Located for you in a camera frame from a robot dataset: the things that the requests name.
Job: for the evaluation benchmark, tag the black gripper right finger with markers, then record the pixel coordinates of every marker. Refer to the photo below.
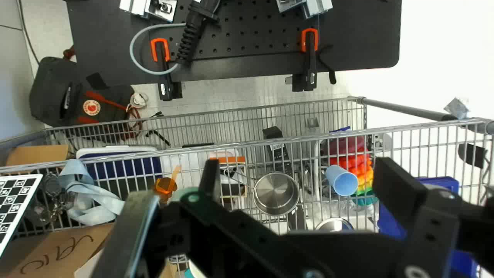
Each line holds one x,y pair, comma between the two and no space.
432,226

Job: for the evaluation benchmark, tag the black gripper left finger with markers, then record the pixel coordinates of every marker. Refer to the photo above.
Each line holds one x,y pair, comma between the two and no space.
225,241

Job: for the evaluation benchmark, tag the stainless steel cup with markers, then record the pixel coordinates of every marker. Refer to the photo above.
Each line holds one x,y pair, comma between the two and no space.
276,193

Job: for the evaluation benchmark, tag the white box with orange edge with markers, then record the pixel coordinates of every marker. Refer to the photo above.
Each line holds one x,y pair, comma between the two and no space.
231,170

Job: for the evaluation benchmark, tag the small steel bowl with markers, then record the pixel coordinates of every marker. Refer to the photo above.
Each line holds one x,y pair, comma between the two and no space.
333,224

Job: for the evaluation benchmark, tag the grey metal plate blue edge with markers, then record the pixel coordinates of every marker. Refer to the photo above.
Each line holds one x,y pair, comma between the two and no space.
125,237

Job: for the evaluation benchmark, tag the light blue plastic cup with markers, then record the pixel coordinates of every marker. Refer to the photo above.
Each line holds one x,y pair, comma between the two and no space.
341,181

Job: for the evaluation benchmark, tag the rainbow stacking cups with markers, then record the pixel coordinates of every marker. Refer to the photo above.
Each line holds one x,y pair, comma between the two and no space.
355,155

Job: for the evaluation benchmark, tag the white and blue storage box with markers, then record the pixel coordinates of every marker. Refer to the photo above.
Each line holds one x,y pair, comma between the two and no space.
120,167

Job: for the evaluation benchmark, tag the cardboard box with writing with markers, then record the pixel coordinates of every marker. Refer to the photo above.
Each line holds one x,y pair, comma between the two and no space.
46,255

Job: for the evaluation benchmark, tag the black perforated table top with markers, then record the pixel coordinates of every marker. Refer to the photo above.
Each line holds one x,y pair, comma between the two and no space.
247,47

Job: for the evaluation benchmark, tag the plain brown cardboard piece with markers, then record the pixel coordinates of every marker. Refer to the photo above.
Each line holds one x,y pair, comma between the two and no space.
35,155

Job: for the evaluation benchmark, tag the black white checkerboard panel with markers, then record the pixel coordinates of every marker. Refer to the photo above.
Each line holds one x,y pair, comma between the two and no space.
12,206

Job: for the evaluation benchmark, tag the white electronic box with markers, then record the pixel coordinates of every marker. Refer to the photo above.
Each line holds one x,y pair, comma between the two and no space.
151,7

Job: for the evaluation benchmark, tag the grey electronic box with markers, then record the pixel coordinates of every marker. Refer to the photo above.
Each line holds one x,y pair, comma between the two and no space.
302,5

